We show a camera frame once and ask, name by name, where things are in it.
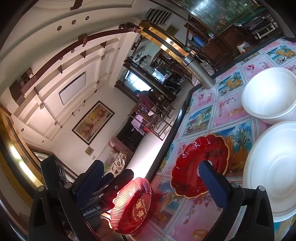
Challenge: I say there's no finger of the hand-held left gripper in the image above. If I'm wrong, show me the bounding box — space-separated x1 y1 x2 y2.
106 169 135 193
102 173 114 189

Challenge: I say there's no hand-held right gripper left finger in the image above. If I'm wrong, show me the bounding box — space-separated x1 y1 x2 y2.
28 159 104 241

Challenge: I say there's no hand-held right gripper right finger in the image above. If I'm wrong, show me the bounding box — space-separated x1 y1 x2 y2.
198 160 275 241

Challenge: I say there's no scalloped red plate gold rim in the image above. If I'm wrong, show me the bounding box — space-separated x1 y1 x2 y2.
171 134 230 199

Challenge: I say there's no small ribbed red plate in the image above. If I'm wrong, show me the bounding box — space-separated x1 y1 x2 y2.
110 177 152 235

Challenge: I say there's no cream plastic bowl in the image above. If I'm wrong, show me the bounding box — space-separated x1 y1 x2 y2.
243 120 296 223
241 67 296 125

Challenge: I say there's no floral printed blanket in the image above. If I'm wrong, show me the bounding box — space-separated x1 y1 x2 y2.
109 152 127 172

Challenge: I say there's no pink sofa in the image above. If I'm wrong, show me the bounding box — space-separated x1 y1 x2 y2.
110 137 134 172

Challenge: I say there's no black low cabinet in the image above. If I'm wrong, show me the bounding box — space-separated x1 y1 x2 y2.
116 120 144 149

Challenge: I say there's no dining table pink cloth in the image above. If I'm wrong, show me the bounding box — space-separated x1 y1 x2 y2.
136 115 148 130

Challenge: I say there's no dark wooden chair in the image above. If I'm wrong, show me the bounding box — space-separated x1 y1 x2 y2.
136 102 174 141

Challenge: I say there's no printed fruit tablecloth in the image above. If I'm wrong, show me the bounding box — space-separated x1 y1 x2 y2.
129 38 296 241

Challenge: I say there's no rectangular ceiling light panel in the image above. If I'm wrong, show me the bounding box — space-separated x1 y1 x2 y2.
58 72 86 105

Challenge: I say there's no slim steel thermos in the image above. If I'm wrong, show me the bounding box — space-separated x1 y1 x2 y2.
181 56 215 90

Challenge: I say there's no white plastic stool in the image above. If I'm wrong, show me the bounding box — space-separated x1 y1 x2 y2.
236 41 249 55

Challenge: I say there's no small framed picture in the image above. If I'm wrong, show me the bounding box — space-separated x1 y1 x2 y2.
166 25 179 36

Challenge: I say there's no striped air vent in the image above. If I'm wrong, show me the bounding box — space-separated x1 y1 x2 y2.
146 8 173 25

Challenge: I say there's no large floral painting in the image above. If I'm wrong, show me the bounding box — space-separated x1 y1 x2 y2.
172 0 262 32

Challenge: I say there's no green topped table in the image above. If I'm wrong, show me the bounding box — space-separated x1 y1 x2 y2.
233 8 278 39

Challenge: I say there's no gold door frame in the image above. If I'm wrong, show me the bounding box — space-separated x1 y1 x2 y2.
138 20 197 58

